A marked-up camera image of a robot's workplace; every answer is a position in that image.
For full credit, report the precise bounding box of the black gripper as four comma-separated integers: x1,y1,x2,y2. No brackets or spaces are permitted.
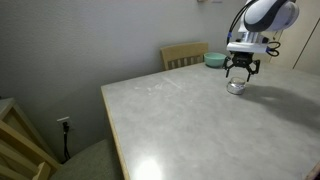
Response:
222,52,261,83

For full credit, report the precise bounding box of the silver jar lid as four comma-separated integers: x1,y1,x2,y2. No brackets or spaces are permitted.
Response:
230,76,246,85

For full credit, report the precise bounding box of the teal bowl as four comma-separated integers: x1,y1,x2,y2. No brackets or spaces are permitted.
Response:
203,52,228,68

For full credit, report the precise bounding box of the light wooden chair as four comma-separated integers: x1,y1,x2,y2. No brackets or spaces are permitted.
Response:
160,41,210,72

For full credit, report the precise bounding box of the brown object corner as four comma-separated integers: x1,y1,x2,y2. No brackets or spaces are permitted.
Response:
304,160,320,180

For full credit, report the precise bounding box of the wooden chair with green cushion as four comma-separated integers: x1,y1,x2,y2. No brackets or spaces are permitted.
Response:
0,97,125,180

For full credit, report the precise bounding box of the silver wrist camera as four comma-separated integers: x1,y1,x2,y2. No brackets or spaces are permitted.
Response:
226,41,270,55

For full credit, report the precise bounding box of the black looped cable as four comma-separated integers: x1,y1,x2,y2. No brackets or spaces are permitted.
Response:
265,40,282,58

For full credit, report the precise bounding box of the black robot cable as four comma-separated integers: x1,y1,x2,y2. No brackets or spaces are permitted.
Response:
227,0,255,45

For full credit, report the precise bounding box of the black plug with cable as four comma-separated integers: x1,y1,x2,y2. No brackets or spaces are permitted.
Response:
62,121,72,162

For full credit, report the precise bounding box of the white wall outlet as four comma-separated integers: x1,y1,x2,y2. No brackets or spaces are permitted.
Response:
56,115,72,130

